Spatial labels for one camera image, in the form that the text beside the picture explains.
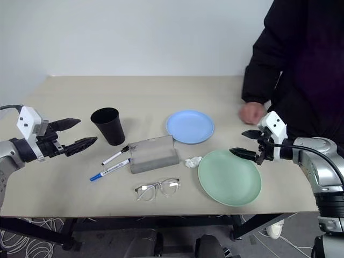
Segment blue plastic plate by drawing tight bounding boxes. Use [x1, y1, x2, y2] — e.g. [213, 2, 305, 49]
[166, 109, 216, 145]

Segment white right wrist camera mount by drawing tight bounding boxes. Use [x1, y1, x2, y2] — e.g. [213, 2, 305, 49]
[257, 110, 289, 162]

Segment white marker with black cap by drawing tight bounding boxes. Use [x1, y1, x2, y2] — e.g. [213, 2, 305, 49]
[101, 146, 130, 166]

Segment black table frame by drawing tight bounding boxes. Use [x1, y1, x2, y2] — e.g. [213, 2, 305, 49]
[0, 213, 299, 250]

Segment person's bare hand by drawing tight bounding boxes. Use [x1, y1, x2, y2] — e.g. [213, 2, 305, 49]
[238, 102, 266, 125]

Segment clear frame eyeglasses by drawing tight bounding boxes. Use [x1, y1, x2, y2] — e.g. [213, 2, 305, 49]
[134, 177, 182, 202]

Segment white marker with blue cap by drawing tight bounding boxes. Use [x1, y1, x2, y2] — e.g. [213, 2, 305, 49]
[89, 157, 132, 182]

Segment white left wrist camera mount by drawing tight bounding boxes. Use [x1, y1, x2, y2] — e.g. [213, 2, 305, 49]
[16, 106, 51, 162]

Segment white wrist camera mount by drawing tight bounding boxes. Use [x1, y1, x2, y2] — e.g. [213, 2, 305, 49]
[16, 106, 51, 162]
[257, 110, 289, 162]

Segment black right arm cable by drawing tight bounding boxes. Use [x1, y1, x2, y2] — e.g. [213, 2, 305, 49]
[270, 143, 344, 187]

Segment green plastic plate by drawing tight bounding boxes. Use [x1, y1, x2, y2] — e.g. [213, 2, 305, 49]
[197, 149, 262, 207]

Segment white floor cable tangle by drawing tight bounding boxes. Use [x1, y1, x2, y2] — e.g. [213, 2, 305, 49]
[0, 217, 67, 258]

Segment white shoe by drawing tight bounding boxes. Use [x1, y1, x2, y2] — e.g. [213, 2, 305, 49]
[266, 219, 285, 240]

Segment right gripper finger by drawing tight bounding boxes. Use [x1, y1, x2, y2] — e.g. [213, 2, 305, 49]
[241, 130, 262, 140]
[229, 147, 259, 162]

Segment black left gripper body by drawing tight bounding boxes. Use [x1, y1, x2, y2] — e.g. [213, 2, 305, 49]
[34, 126, 67, 159]

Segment dark rounded shape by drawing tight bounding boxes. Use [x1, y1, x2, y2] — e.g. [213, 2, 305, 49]
[195, 234, 234, 258]
[131, 230, 164, 258]

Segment person in black jacket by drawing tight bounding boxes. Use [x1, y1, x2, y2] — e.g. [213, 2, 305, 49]
[241, 0, 344, 147]

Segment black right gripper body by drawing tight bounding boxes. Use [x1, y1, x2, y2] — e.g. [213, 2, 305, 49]
[255, 127, 276, 165]

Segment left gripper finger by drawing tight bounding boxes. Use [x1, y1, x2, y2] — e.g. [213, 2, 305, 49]
[49, 118, 82, 133]
[64, 136, 98, 157]

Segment black plastic cup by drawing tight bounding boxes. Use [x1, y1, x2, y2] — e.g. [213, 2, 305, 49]
[90, 107, 126, 147]

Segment white tissue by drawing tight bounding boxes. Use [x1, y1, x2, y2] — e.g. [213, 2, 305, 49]
[184, 155, 203, 169]

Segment grey glasses case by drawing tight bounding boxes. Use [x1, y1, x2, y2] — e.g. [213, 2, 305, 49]
[127, 135, 180, 175]

